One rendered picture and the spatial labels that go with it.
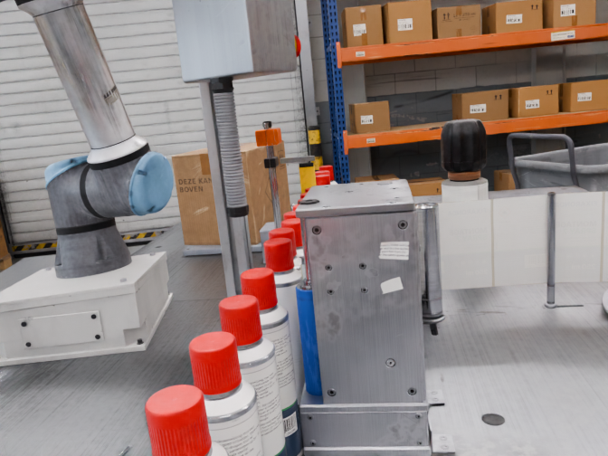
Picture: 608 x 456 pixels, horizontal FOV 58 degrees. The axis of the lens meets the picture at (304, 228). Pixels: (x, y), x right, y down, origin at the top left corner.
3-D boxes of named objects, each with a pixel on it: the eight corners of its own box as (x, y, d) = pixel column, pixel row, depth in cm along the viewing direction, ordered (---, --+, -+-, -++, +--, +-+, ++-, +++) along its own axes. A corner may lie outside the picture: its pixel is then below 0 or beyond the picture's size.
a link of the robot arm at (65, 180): (85, 219, 121) (72, 157, 119) (133, 214, 116) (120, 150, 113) (41, 230, 110) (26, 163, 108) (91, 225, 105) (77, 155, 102)
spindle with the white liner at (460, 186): (495, 279, 103) (492, 118, 96) (446, 281, 104) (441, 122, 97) (486, 264, 111) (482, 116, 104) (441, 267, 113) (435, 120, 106)
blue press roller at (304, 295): (338, 432, 57) (325, 283, 54) (308, 432, 58) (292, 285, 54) (340, 413, 60) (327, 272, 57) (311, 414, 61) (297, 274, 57)
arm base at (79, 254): (115, 272, 107) (105, 223, 105) (42, 281, 108) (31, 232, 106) (142, 256, 121) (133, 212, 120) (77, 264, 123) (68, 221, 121)
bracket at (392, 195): (415, 210, 49) (414, 200, 49) (294, 218, 51) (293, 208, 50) (406, 185, 62) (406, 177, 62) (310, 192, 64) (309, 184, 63)
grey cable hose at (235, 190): (247, 217, 84) (230, 76, 79) (224, 219, 84) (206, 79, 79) (251, 213, 87) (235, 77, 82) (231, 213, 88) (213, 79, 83)
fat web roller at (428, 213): (447, 323, 86) (442, 206, 81) (417, 324, 86) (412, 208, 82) (443, 311, 90) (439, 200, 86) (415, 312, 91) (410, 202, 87)
